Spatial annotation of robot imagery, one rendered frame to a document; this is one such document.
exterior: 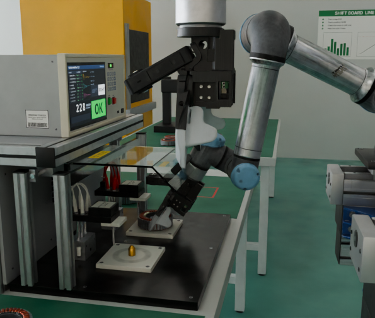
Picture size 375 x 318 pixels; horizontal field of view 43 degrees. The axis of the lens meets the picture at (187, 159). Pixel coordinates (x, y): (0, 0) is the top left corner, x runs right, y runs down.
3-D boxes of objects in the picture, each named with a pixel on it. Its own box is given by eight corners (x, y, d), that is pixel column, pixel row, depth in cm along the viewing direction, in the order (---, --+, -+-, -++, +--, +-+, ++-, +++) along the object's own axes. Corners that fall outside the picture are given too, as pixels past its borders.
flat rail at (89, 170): (142, 144, 170) (142, 135, 169) (64, 190, 111) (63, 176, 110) (139, 144, 170) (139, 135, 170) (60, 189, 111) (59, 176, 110)
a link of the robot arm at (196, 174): (183, 159, 144) (191, 154, 151) (176, 172, 145) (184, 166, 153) (205, 173, 143) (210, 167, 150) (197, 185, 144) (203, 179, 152)
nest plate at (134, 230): (183, 223, 161) (183, 219, 160) (173, 239, 146) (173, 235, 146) (140, 219, 164) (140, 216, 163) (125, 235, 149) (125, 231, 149)
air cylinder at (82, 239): (96, 250, 138) (95, 231, 137) (86, 260, 131) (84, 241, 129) (79, 248, 139) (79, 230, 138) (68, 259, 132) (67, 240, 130)
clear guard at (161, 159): (195, 169, 134) (195, 148, 133) (176, 192, 111) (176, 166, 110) (86, 164, 140) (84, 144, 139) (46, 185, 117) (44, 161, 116)
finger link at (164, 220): (162, 238, 145) (179, 212, 147) (145, 227, 145) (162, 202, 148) (162, 239, 148) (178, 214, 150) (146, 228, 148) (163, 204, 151)
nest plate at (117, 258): (165, 250, 137) (165, 246, 137) (150, 273, 123) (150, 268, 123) (115, 247, 140) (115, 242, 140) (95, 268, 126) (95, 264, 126)
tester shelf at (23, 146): (143, 126, 172) (143, 113, 171) (55, 168, 107) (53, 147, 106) (31, 123, 181) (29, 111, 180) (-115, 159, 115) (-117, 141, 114)
